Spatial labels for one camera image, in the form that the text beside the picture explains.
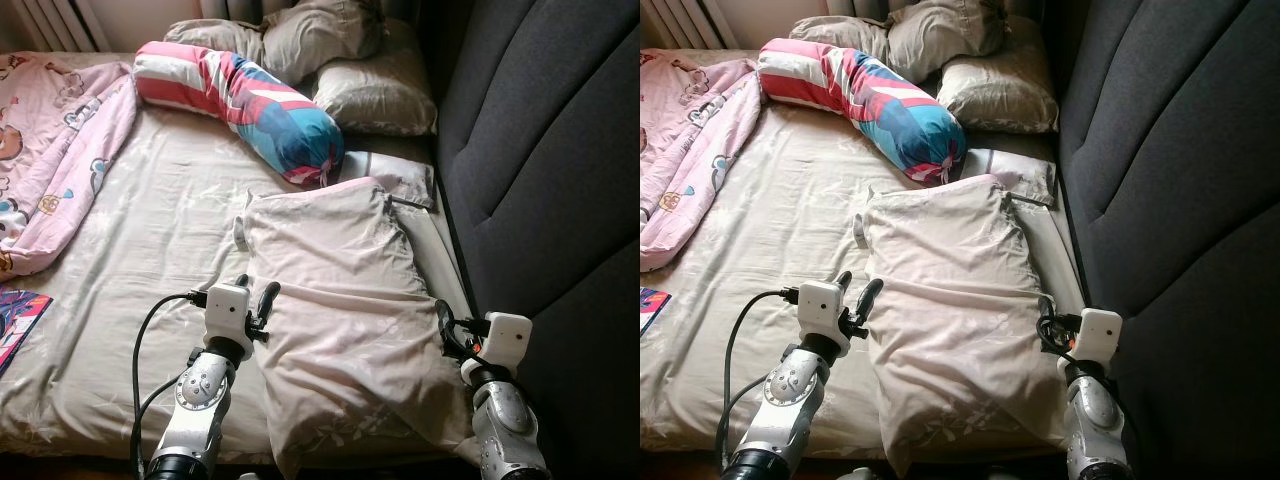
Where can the large beige pillow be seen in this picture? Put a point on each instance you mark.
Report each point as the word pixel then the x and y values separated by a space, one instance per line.
pixel 950 300
pixel 330 300

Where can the colourful comic book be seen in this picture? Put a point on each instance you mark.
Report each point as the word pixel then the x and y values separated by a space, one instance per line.
pixel 20 325
pixel 653 308

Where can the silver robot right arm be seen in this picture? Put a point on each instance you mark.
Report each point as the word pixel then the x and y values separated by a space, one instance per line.
pixel 505 420
pixel 1095 420

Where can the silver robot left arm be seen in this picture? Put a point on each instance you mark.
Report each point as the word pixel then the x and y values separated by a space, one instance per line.
pixel 785 410
pixel 195 410

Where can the beige floral bed sheet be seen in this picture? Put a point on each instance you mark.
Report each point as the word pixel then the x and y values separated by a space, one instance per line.
pixel 170 200
pixel 790 200

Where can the small white floral pillow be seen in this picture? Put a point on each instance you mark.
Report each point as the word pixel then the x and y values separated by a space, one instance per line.
pixel 400 178
pixel 1025 175

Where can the dark grey upholstered sofa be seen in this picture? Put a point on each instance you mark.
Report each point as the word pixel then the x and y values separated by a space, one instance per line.
pixel 560 200
pixel 1180 200

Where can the red blue striped bolster pillow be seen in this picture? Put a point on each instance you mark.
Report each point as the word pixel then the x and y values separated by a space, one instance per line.
pixel 870 100
pixel 250 105

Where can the pink cartoon print blanket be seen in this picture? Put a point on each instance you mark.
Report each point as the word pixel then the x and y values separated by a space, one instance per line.
pixel 60 150
pixel 690 150

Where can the beige plump pillow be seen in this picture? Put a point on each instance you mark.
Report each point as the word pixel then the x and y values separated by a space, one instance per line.
pixel 1000 92
pixel 380 95

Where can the taupe flat pillow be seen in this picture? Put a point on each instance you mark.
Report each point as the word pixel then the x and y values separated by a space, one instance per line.
pixel 215 38
pixel 835 33

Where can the taupe crumpled pillow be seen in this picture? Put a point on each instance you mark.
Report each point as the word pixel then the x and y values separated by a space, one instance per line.
pixel 320 35
pixel 945 35

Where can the pleated window curtain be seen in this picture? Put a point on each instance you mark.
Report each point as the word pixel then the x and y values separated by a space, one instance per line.
pixel 865 8
pixel 60 22
pixel 240 8
pixel 690 22

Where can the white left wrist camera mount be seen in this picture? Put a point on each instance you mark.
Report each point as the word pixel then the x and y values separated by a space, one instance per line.
pixel 822 312
pixel 228 312

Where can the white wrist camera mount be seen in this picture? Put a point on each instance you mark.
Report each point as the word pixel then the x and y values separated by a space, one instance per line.
pixel 1100 338
pixel 508 340
pixel 822 312
pixel 228 312

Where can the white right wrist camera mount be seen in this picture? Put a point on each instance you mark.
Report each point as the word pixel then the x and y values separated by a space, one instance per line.
pixel 508 340
pixel 1100 338

